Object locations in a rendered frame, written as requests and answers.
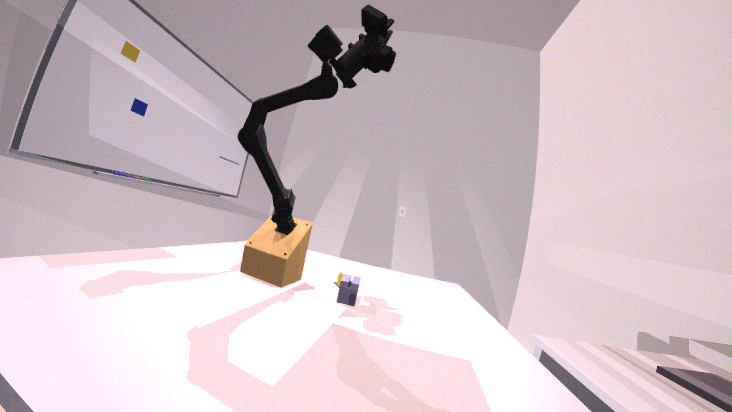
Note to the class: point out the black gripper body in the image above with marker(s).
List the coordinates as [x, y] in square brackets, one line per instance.
[374, 23]

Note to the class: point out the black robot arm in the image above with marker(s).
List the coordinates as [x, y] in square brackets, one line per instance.
[326, 45]

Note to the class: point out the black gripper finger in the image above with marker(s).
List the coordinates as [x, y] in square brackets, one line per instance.
[390, 22]
[382, 39]

